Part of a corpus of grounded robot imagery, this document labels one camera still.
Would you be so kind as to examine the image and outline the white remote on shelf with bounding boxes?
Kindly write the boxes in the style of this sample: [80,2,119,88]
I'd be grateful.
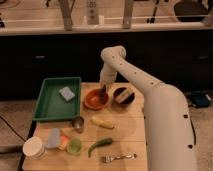
[86,0,99,25]

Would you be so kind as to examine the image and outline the blue object on floor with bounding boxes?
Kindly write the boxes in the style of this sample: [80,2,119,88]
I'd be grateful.
[190,92,212,108]

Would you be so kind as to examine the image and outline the dark purple grapes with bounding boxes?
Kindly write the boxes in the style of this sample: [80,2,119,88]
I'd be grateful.
[99,94,107,103]

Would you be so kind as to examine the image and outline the orange toy piece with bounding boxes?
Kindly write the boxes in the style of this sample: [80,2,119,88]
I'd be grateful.
[58,133,70,150]

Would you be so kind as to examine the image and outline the tan sponge block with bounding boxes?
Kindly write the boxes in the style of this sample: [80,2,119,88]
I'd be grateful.
[115,88,132,103]

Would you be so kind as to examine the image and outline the blue grey sponge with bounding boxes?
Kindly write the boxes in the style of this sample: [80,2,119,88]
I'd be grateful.
[59,87,75,101]

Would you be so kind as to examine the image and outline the dark brown bowl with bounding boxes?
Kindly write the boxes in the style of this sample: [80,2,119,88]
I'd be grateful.
[113,87,135,106]

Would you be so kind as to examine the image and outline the grey blue cloth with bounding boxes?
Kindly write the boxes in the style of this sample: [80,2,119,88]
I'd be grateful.
[46,128,60,149]

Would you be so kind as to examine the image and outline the red bowl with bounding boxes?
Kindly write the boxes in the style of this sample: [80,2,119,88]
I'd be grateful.
[83,89,109,110]

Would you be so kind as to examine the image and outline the small metal cup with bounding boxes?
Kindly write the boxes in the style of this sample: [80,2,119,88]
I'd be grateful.
[71,117,84,133]

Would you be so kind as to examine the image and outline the green plastic cup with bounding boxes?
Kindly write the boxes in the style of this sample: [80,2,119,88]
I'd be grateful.
[66,138,82,155]

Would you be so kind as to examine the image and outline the silver fork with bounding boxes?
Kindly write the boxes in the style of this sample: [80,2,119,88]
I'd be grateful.
[100,153,137,163]

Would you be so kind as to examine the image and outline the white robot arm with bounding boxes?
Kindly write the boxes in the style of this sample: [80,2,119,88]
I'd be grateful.
[100,46,198,171]

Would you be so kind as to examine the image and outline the green plastic tray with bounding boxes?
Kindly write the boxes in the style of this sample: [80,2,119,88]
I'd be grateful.
[33,77,81,122]

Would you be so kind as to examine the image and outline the green chili pepper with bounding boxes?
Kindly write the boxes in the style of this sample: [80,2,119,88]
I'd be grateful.
[88,138,113,158]

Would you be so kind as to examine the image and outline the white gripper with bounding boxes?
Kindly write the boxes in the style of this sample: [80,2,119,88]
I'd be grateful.
[99,66,117,95]

